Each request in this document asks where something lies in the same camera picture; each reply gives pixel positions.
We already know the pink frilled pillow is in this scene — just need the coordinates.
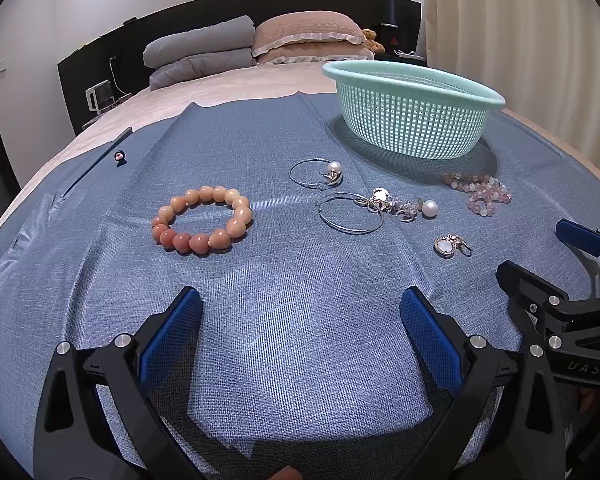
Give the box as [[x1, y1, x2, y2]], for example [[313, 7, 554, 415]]
[[252, 9, 367, 52], [252, 40, 377, 66]]

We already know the pink bead bracelet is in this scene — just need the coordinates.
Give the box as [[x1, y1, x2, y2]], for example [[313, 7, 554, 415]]
[[441, 171, 513, 218]]

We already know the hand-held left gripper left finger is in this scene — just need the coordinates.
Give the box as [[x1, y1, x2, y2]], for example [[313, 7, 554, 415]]
[[32, 286, 206, 480]]

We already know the cream curtain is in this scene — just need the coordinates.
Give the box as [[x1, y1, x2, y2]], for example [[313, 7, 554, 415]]
[[420, 0, 600, 183]]

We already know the beige bedspread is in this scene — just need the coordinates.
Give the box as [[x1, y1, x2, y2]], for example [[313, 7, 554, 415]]
[[0, 57, 600, 256]]

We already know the silver hoop earring with pearl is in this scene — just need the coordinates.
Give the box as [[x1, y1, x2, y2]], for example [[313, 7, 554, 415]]
[[288, 158, 345, 191]]

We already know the black headboard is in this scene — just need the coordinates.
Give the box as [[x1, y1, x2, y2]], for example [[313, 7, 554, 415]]
[[57, 0, 424, 136]]

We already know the mint green plastic basket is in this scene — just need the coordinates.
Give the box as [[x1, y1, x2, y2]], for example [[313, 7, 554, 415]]
[[322, 60, 507, 161]]

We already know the blue cloth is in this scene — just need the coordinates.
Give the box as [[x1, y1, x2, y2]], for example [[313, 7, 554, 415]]
[[0, 91, 600, 480]]

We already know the brown teddy bear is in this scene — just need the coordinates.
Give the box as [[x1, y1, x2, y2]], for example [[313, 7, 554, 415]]
[[362, 28, 386, 55]]

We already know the thin black rod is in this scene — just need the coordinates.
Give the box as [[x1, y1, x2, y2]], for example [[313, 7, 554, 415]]
[[60, 127, 134, 197]]

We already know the silver crystal charm earring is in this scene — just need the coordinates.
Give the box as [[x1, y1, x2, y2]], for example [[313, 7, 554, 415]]
[[369, 187, 422, 224]]

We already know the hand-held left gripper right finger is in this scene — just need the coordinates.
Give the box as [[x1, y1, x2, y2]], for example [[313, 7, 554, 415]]
[[399, 286, 573, 480]]

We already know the grey folded quilt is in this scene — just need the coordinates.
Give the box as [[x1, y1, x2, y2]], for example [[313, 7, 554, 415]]
[[143, 15, 257, 69], [148, 54, 257, 92]]

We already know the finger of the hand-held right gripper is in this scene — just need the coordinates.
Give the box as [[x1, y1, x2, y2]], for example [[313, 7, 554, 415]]
[[496, 260, 581, 322], [555, 218, 600, 261]]

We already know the orange bead bracelet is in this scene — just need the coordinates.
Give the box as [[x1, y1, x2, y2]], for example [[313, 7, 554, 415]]
[[151, 185, 254, 257]]

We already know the black bedside table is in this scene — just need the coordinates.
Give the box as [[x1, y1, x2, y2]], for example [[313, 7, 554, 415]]
[[380, 53, 429, 69]]

